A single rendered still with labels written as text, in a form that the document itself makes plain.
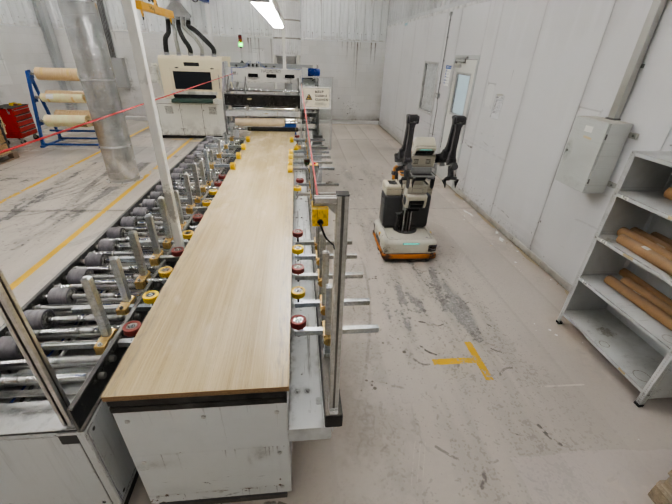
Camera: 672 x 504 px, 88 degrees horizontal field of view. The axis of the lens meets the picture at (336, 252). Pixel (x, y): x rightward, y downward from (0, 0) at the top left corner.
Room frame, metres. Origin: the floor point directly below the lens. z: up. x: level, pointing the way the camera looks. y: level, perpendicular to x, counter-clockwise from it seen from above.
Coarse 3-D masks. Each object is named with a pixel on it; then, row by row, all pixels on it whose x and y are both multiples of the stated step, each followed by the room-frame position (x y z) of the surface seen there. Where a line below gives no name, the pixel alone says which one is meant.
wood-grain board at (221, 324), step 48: (288, 144) 5.18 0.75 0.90; (240, 192) 3.14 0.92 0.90; (288, 192) 3.19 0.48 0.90; (192, 240) 2.16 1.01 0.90; (240, 240) 2.18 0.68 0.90; (288, 240) 2.21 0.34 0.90; (192, 288) 1.59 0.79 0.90; (240, 288) 1.61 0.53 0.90; (288, 288) 1.63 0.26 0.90; (144, 336) 1.21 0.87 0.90; (192, 336) 1.22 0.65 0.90; (240, 336) 1.23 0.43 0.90; (288, 336) 1.24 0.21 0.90; (144, 384) 0.94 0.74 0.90; (192, 384) 0.95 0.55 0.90; (240, 384) 0.96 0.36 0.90; (288, 384) 0.97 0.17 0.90
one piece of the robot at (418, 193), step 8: (416, 160) 3.53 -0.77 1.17; (424, 160) 3.54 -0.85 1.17; (432, 160) 3.54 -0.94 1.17; (416, 184) 3.57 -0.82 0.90; (424, 184) 3.60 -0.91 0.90; (408, 192) 3.54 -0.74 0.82; (416, 192) 3.54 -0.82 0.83; (424, 192) 3.55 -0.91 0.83; (408, 200) 3.50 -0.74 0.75; (416, 200) 3.51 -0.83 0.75; (424, 200) 3.51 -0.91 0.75
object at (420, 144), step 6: (420, 138) 3.54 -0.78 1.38; (426, 138) 3.54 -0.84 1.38; (432, 138) 3.55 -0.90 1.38; (414, 144) 3.53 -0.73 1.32; (420, 144) 3.49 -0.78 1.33; (426, 144) 3.49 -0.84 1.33; (432, 144) 3.50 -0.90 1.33; (414, 150) 3.51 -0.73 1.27; (420, 150) 3.48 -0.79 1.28; (426, 150) 3.49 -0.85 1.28; (432, 150) 3.49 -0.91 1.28
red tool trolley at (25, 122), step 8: (8, 104) 8.59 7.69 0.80; (24, 104) 8.68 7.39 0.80; (0, 112) 8.02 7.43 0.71; (8, 112) 8.05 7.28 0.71; (16, 112) 8.20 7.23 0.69; (24, 112) 8.49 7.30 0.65; (8, 120) 8.04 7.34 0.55; (16, 120) 8.09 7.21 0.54; (24, 120) 8.36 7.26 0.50; (32, 120) 8.69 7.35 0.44; (8, 128) 8.02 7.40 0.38; (16, 128) 8.06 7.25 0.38; (24, 128) 8.27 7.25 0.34; (32, 128) 8.58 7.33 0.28; (8, 136) 8.01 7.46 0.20; (16, 136) 8.04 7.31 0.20; (24, 136) 8.15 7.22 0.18
